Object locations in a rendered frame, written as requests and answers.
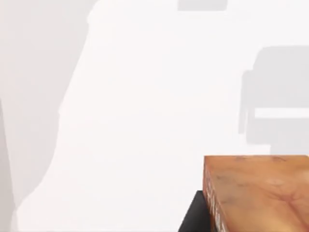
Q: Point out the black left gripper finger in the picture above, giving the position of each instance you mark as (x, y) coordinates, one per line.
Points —
(196, 215)

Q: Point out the orange book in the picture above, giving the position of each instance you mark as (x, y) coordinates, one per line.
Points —
(258, 193)

